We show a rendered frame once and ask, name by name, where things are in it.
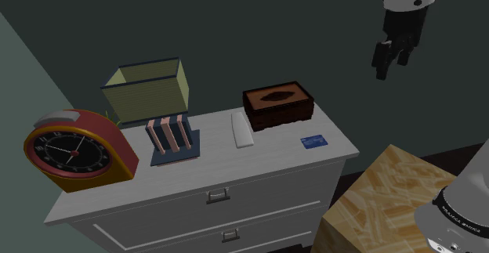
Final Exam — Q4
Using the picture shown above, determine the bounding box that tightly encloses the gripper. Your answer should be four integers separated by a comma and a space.
371, 6, 429, 81

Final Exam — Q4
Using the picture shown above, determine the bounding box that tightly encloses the blue card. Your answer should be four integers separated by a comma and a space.
299, 134, 329, 150

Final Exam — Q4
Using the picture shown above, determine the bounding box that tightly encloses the dark brown wooden box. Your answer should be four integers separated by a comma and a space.
241, 80, 315, 133

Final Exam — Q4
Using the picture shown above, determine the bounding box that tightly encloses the wood-patterned robot stand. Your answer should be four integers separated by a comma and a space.
310, 143, 458, 253

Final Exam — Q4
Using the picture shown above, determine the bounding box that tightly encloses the white remote control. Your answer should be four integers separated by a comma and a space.
230, 111, 255, 149

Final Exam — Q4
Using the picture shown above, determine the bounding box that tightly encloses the white chest of drawers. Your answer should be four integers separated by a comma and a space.
43, 103, 360, 253

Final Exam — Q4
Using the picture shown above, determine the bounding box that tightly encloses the table lamp with yellow shade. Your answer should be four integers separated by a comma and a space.
100, 56, 201, 168

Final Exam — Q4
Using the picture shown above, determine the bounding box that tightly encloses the red and yellow alarm clock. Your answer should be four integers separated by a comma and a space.
23, 108, 140, 194

